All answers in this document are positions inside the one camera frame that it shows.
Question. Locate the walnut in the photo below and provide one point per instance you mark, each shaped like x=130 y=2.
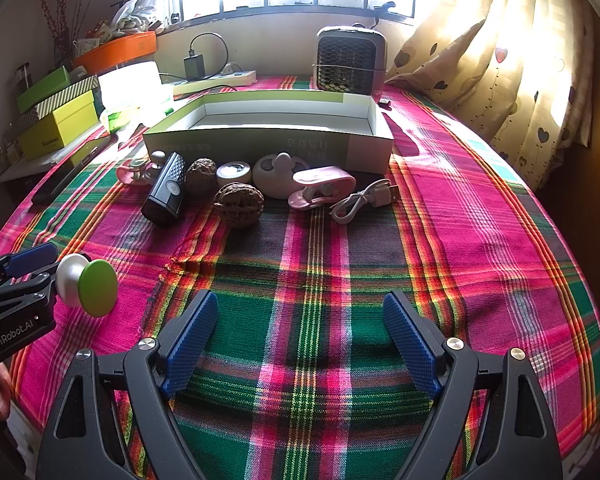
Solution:
x=201 y=176
x=239 y=205

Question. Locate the cream heart-print curtain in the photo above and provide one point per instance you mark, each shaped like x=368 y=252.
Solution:
x=520 y=70

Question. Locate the orange tray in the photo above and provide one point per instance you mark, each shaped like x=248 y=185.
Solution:
x=115 y=52

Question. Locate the black flat case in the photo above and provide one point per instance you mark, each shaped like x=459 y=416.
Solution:
x=72 y=170

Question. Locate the white round jar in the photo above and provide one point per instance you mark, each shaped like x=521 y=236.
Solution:
x=234 y=175

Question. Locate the striped box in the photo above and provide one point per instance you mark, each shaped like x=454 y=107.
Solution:
x=65 y=97

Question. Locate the white round device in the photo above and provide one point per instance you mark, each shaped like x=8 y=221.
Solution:
x=275 y=175

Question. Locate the cardboard box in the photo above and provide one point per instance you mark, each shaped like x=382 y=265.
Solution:
x=260 y=145

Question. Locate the small grey space heater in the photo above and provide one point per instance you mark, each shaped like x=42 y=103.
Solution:
x=350 y=60

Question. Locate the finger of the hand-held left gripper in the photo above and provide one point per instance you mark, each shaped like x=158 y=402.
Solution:
x=30 y=257
x=25 y=290

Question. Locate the green and white knob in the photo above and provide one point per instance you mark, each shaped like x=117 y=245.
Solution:
x=97 y=287

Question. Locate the black cylinder device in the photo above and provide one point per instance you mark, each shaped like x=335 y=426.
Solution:
x=164 y=192

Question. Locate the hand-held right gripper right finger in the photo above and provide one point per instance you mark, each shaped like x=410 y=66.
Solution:
x=410 y=345

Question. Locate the person's left hand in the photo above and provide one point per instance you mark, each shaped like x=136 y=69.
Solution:
x=1 y=395

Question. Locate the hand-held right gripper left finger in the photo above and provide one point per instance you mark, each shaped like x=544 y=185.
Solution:
x=190 y=345

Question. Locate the pile of plastic bags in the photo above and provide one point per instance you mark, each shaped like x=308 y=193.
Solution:
x=140 y=12

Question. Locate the plaid blanket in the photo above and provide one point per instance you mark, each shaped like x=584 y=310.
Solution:
x=300 y=260

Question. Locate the green tissue pack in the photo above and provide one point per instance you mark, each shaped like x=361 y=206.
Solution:
x=135 y=90

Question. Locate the black hook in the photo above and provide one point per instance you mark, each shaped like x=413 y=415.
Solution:
x=384 y=8

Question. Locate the yellow-green box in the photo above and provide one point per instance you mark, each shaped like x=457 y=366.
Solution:
x=60 y=127

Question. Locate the red berry branches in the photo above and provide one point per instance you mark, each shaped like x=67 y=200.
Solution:
x=55 y=15

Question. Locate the white power strip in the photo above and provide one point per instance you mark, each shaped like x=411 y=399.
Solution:
x=220 y=80

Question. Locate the black charger adapter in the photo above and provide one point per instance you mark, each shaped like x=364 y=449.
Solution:
x=194 y=66

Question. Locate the green box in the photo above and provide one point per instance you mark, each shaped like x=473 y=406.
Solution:
x=40 y=90

